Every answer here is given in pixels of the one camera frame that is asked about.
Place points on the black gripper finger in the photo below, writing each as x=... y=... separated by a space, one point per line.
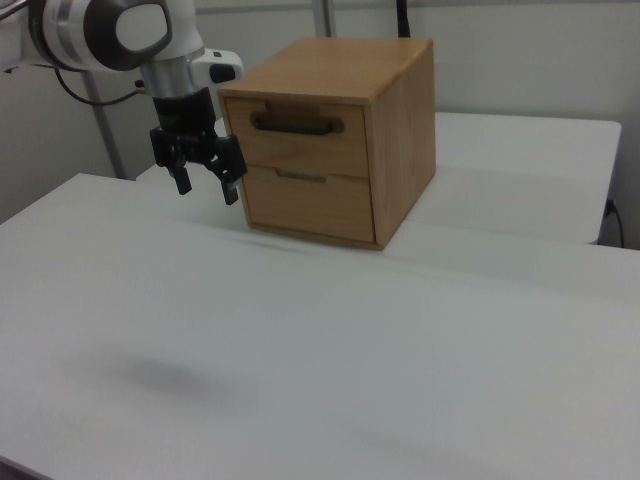
x=176 y=150
x=227 y=160

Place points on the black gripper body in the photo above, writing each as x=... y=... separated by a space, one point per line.
x=182 y=112

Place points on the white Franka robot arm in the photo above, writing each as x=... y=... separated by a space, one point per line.
x=75 y=30

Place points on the wooden drawer with notch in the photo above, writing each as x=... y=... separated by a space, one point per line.
x=310 y=210

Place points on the wooden drawer cabinet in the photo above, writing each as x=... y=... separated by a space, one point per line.
x=410 y=150

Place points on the grey metal frame post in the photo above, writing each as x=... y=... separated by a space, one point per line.
x=107 y=135

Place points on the black camera stand pole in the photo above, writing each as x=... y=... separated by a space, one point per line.
x=403 y=20

